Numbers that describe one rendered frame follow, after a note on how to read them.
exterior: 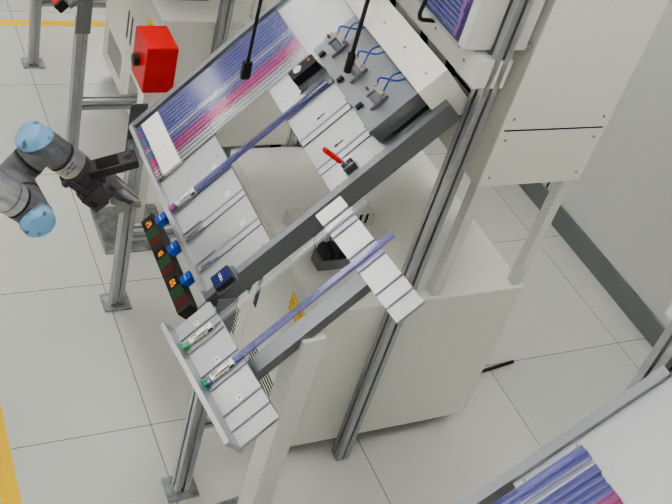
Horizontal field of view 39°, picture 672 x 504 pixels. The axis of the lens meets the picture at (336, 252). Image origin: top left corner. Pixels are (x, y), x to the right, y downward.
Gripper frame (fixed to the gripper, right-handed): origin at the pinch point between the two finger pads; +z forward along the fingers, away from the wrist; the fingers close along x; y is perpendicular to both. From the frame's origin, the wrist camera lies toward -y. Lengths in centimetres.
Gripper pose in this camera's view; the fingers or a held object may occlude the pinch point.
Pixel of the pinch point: (139, 201)
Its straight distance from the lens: 240.3
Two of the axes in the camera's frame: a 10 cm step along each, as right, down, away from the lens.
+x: 3.9, 6.6, -6.4
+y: -7.7, 6.1, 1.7
